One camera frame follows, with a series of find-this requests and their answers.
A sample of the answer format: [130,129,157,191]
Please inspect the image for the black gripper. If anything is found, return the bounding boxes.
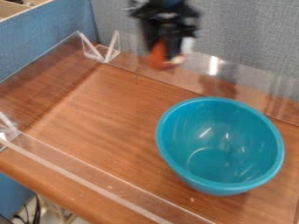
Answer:
[130,0,201,60]

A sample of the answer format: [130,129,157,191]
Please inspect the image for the red white-spotted toy mushroom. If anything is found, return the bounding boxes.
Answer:
[149,40,187,71]

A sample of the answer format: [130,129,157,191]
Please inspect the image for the blue plastic bowl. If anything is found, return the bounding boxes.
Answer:
[155,97,286,196]

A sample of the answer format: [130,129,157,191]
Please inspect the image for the clear acrylic back barrier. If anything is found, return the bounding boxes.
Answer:
[78,30,299,103]

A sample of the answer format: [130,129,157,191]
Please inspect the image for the clear acrylic barrier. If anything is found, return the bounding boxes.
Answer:
[78,30,299,103]
[0,112,215,224]

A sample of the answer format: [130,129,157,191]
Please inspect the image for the blue partition with wooden shelf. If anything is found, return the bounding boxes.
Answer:
[0,0,98,82]

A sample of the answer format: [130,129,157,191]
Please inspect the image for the clear acrylic front barrier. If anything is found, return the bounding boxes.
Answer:
[0,112,215,224]

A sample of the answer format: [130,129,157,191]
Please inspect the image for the clear acrylic corner bracket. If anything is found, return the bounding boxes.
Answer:
[79,31,122,64]

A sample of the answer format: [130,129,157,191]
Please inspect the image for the black cables under table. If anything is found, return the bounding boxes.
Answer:
[0,195,45,224]

